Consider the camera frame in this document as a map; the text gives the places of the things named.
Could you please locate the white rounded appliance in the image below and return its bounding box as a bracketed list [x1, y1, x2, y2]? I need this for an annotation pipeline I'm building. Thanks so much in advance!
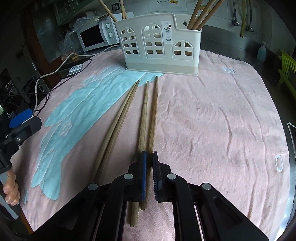
[82, 10, 102, 20]

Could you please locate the steel sink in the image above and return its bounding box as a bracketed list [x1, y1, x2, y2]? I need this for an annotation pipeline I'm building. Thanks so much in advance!
[287, 122, 296, 163]

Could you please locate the green wall cabinet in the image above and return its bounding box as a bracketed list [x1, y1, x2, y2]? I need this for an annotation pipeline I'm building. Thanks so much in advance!
[54, 0, 97, 26]

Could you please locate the soap dispenser bottle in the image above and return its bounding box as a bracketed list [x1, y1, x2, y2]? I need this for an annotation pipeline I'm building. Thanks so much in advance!
[257, 42, 268, 63]

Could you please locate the metal flexible hose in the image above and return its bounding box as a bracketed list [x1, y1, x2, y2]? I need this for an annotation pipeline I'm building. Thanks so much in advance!
[232, 0, 240, 26]
[246, 0, 254, 32]

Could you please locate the cream plastic chopstick holder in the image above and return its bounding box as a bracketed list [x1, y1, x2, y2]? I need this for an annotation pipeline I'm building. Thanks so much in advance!
[113, 13, 201, 76]

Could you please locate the pink and blue towel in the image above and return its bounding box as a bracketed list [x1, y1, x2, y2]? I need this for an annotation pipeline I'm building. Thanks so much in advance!
[10, 47, 290, 241]

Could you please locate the white power cable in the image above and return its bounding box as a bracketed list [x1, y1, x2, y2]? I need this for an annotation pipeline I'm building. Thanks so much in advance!
[33, 44, 122, 112]

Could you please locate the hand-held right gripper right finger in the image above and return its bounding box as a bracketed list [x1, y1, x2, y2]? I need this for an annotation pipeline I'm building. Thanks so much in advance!
[152, 151, 270, 241]

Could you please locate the person's left hand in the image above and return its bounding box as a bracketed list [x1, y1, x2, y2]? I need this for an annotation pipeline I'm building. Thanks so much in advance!
[3, 170, 21, 206]

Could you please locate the yellow hose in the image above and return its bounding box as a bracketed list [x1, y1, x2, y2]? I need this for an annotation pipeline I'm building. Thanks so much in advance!
[240, 0, 247, 38]

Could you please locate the clear plastic bag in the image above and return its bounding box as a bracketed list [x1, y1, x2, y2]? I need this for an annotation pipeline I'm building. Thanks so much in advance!
[59, 17, 80, 58]

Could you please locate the green dish rack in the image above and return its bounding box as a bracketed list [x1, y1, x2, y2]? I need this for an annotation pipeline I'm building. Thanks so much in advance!
[277, 50, 296, 85]

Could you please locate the white microwave oven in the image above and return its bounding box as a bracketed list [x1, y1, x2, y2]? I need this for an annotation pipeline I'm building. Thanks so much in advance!
[76, 13, 122, 53]

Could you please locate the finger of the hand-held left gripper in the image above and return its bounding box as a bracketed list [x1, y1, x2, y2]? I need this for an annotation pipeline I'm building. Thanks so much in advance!
[9, 108, 33, 128]
[9, 116, 42, 149]

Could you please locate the black cable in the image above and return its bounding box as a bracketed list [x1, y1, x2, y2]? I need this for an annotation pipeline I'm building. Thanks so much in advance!
[35, 58, 92, 112]

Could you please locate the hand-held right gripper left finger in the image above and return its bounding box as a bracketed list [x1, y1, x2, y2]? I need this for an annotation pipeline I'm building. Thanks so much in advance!
[25, 150, 148, 241]

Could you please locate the white square device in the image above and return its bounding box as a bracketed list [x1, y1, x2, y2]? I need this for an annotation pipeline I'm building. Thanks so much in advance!
[68, 64, 84, 75]

